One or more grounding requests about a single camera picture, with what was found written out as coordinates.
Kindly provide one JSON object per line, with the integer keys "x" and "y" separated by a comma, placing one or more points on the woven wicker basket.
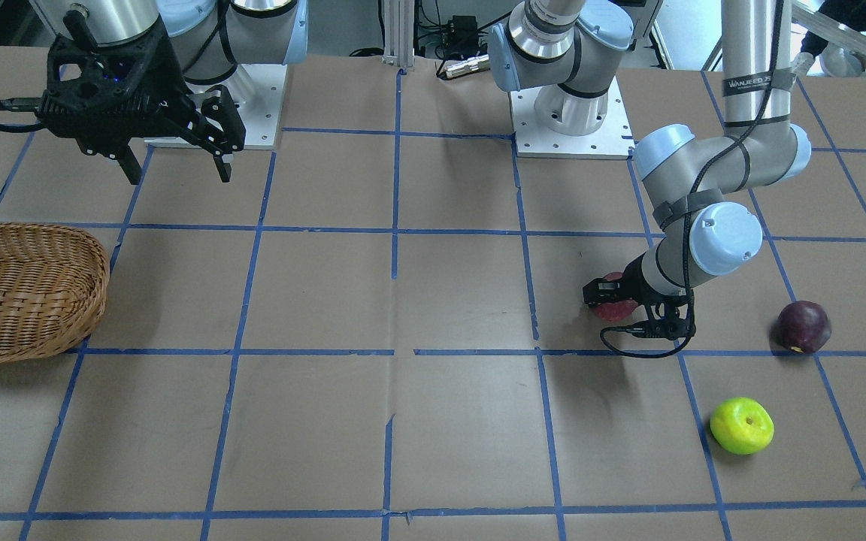
{"x": 53, "y": 289}

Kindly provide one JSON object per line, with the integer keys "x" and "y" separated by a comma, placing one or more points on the dark purple apple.
{"x": 802, "y": 327}

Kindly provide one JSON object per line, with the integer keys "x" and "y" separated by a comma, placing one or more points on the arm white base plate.
{"x": 258, "y": 91}
{"x": 549, "y": 123}

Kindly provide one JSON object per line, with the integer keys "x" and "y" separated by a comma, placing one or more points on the green apple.
{"x": 741, "y": 426}

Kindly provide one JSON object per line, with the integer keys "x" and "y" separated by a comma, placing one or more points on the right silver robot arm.
{"x": 182, "y": 71}

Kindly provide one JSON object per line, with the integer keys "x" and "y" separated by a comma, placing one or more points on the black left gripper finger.
{"x": 609, "y": 293}

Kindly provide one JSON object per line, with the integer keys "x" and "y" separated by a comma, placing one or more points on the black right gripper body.
{"x": 168, "y": 81}

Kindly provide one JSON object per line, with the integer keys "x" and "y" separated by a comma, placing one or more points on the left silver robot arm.
{"x": 570, "y": 51}

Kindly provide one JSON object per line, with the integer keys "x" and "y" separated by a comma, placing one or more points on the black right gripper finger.
{"x": 129, "y": 164}
{"x": 212, "y": 122}

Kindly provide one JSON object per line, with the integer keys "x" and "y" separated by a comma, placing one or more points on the red apple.
{"x": 615, "y": 311}

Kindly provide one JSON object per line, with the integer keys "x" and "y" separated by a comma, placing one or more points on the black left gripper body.
{"x": 631, "y": 282}

